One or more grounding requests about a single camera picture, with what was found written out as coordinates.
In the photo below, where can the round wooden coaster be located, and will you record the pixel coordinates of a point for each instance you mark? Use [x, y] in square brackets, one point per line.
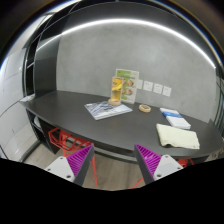
[144, 108]

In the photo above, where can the dark desk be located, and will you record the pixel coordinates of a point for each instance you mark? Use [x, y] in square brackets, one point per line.
[66, 111]

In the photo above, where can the yellow sign on wooden base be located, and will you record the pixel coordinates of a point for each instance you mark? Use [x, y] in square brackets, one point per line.
[116, 91]

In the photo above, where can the grey magazine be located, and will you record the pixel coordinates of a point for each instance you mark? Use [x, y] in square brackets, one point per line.
[104, 109]

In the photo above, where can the white wall socket left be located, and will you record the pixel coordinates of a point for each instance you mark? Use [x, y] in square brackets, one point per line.
[139, 84]

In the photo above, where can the cream folded towel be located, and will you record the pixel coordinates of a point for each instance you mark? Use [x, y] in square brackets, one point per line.
[176, 137]

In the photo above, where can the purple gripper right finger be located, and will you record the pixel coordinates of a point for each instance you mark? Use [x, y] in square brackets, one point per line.
[154, 166]

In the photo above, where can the green white standing leaflet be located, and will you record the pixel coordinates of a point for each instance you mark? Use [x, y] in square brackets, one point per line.
[130, 81]

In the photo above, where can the white wall socket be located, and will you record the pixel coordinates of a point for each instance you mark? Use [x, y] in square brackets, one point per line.
[157, 88]
[166, 91]
[148, 86]
[139, 84]

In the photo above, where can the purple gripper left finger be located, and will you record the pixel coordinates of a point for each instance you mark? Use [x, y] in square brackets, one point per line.
[74, 167]

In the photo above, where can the red wire chair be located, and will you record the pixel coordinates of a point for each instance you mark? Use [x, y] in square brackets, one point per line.
[69, 144]

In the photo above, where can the white wall socket right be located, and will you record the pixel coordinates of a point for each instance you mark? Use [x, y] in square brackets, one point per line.
[166, 91]

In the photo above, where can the blue white booklet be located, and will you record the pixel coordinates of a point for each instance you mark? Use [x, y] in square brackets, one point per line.
[175, 119]

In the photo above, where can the dark shelf cabinet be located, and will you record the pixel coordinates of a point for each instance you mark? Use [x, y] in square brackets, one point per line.
[39, 66]

